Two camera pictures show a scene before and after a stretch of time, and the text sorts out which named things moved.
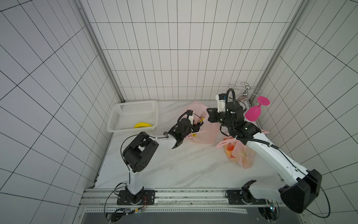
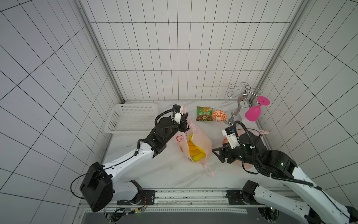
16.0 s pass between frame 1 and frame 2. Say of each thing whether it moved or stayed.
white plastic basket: stayed
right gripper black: moved
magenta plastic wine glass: stayed
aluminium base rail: stayed
